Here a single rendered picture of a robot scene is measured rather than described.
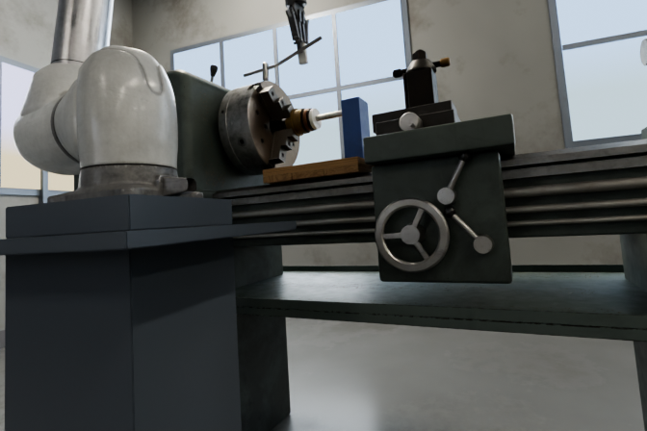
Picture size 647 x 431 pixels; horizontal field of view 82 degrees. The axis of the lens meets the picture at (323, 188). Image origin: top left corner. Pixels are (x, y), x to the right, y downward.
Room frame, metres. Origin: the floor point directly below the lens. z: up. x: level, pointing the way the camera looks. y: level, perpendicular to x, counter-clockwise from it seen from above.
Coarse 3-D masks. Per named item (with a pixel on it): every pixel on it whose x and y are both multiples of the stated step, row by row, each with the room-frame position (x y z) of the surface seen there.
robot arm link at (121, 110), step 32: (96, 64) 0.59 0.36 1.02; (128, 64) 0.60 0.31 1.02; (160, 64) 0.67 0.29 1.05; (64, 96) 0.64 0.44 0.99; (96, 96) 0.58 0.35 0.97; (128, 96) 0.59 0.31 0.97; (160, 96) 0.63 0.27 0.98; (64, 128) 0.63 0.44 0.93; (96, 128) 0.58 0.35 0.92; (128, 128) 0.59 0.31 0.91; (160, 128) 0.62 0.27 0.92; (96, 160) 0.59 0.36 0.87; (128, 160) 0.59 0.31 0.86; (160, 160) 0.63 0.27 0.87
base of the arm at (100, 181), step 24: (96, 168) 0.59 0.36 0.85; (120, 168) 0.59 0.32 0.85; (144, 168) 0.60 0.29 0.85; (168, 168) 0.64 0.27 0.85; (72, 192) 0.60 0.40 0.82; (96, 192) 0.58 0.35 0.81; (120, 192) 0.55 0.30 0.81; (144, 192) 0.58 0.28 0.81; (168, 192) 0.62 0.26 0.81; (192, 192) 0.69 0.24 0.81
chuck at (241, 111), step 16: (240, 96) 1.17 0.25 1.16; (256, 96) 1.18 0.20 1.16; (240, 112) 1.15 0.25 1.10; (256, 112) 1.18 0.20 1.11; (240, 128) 1.15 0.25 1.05; (256, 128) 1.17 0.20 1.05; (272, 128) 1.34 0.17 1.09; (256, 144) 1.16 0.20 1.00; (240, 160) 1.22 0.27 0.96; (256, 160) 1.20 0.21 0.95; (288, 160) 1.33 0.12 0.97
